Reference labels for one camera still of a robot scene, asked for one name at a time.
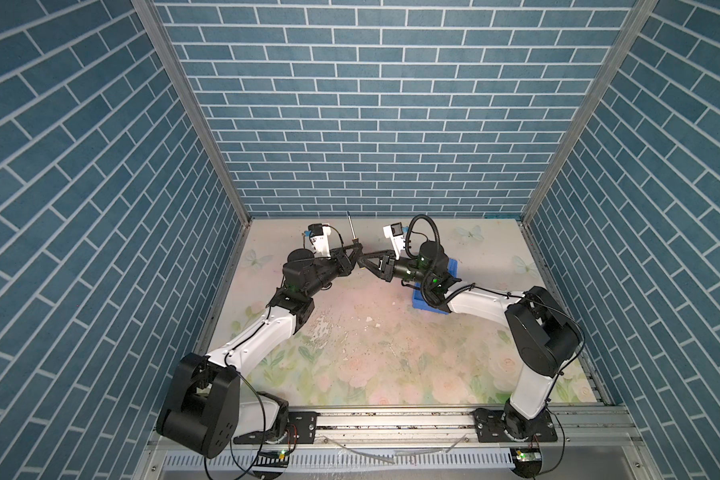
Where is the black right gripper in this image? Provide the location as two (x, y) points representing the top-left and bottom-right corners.
(359, 251), (434, 289)

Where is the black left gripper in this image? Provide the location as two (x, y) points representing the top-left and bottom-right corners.
(302, 244), (362, 302)

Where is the screwdriver with metal shaft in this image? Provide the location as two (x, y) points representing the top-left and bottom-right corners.
(346, 211), (361, 244)

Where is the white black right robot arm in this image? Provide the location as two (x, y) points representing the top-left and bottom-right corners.
(357, 241), (584, 441)

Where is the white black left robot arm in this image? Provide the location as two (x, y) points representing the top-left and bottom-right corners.
(156, 240), (363, 459)

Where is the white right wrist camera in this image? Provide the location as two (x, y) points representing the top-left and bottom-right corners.
(383, 222), (407, 260)

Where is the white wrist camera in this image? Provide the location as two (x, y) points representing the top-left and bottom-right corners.
(308, 223), (332, 258)
(383, 222), (407, 260)

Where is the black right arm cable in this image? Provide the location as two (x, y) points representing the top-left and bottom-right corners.
(404, 214), (442, 260)

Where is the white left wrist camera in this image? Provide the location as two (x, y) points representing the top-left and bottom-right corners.
(308, 223), (332, 258)

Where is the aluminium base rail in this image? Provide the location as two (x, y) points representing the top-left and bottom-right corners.
(135, 403), (659, 479)

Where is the left aluminium corner post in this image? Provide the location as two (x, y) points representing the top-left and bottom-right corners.
(132, 0), (251, 227)

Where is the aluminium corner frame post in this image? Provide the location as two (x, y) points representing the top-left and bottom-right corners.
(520, 0), (658, 227)

